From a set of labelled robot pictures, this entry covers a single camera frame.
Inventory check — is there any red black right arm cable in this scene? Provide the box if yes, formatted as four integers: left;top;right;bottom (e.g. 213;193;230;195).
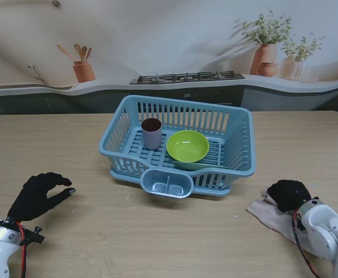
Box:
291;210;322;278

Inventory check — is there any pinkish beige cleaning cloth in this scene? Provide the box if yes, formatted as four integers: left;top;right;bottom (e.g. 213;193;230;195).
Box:
246;186;311;253

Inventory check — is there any red black arm cable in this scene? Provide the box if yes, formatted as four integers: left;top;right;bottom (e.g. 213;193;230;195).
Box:
15;221;28;278
291;210;322;278

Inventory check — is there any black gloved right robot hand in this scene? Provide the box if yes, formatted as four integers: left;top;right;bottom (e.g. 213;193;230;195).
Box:
266;179;313;214

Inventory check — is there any lime green bowl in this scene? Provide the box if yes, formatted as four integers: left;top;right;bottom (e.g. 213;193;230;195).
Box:
166;130;210;163

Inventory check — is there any blue plastic dish rack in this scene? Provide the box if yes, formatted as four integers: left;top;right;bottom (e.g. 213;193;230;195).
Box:
98;94;258;192

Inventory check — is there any red black left arm cable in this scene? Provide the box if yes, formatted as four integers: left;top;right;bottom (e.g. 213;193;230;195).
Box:
15;221;28;278

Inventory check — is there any blue cutlery holder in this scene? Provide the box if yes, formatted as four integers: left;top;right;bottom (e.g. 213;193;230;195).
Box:
141;169;193;200

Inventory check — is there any pale green plate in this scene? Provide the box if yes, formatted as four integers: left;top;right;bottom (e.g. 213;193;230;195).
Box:
172;158;231;171

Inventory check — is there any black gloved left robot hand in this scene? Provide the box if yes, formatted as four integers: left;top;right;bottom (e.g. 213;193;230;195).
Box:
6;172;76;223

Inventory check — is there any purple cup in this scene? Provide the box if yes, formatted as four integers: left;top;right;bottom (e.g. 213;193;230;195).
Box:
141;118;162;151

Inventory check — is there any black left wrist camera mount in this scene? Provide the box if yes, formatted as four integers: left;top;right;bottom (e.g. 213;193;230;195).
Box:
21;226;46;246

